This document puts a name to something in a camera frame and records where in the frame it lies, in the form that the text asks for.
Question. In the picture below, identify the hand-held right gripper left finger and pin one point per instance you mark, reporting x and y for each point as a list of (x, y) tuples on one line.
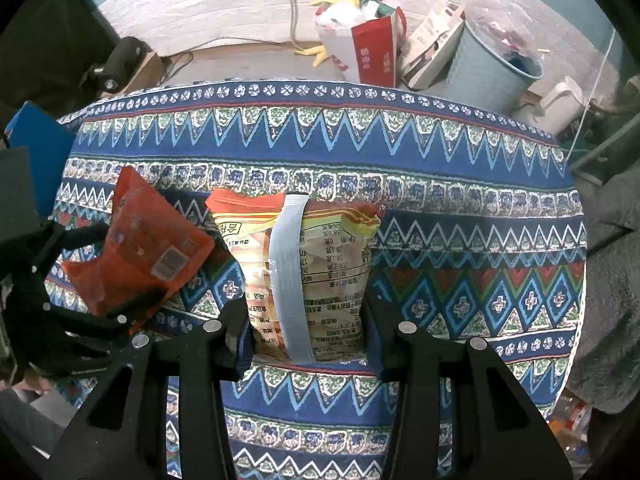
[(244, 341)]

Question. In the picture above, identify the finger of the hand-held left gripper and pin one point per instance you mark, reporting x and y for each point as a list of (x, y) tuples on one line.
[(75, 235), (80, 332)]

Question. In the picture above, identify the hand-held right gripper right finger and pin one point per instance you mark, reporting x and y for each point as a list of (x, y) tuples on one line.
[(376, 346)]

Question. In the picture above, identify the blue cardboard box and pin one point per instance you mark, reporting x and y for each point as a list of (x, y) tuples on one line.
[(40, 145)]

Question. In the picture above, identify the red snack bag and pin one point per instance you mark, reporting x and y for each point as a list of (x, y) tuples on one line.
[(145, 245)]

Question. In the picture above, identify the yellow orange-edged snack bag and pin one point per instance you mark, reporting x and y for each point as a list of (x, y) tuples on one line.
[(320, 270)]

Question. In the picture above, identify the blue patterned tablecloth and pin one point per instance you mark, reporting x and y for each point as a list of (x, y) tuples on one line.
[(450, 200)]

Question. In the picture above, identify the black device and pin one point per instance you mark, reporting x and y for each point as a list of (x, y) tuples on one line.
[(120, 62)]

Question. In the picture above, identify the grey cloth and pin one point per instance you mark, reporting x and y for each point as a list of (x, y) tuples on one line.
[(610, 310)]

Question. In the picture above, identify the light blue trash bin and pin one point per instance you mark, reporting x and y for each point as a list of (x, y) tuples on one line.
[(480, 77)]

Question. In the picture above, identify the red and white paper bag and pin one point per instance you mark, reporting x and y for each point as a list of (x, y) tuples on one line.
[(372, 52)]

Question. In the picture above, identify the white electric kettle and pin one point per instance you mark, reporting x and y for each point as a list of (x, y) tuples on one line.
[(550, 107)]

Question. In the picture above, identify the white cardboard product box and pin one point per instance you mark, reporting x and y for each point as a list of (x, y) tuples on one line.
[(432, 40)]

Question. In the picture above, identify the white plastic bag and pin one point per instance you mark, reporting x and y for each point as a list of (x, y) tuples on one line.
[(342, 15)]

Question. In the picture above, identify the clear plastic bin liner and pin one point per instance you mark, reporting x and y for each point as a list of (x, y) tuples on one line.
[(500, 20)]

